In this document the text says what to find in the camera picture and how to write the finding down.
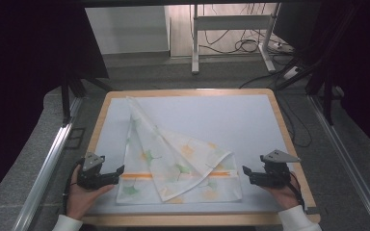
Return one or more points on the white power strip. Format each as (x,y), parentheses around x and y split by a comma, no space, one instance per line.
(282,46)
(291,72)

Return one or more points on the person's right hand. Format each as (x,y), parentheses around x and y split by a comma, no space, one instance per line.
(285,195)

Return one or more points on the white leaf-print pillowcase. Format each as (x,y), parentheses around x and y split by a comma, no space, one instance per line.
(173,150)

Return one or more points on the black metal stand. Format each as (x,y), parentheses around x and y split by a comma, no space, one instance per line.
(327,86)
(66,96)

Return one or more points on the wooden-rimmed white table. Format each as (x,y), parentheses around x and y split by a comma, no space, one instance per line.
(224,122)

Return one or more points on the white cabinet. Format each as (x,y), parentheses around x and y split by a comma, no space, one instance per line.
(125,30)

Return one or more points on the dark curtain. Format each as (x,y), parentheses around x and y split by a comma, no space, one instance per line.
(366,64)
(19,80)

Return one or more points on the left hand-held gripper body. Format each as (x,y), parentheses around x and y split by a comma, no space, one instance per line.
(91,178)

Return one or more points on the aluminium floor rail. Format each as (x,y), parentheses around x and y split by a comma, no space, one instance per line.
(45,173)
(350,163)

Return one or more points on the dark floor plate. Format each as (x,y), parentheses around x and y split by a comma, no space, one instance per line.
(75,138)

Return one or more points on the white metal desk frame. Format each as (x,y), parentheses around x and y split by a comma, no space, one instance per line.
(231,22)

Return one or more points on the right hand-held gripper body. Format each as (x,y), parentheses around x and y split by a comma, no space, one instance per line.
(276,174)

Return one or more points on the person's left hand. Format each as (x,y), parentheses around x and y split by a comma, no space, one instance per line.
(82,200)

